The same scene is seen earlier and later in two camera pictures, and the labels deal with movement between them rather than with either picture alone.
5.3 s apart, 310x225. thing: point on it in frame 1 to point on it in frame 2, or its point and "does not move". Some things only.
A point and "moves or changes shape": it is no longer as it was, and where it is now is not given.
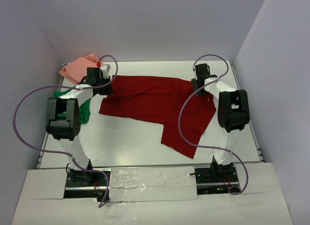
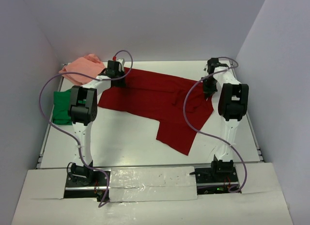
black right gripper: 194,82 to 208,92
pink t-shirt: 76,70 does not move
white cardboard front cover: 160,195 does not move
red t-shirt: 184,115 moves or changes shape
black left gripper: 108,91 to 122,83
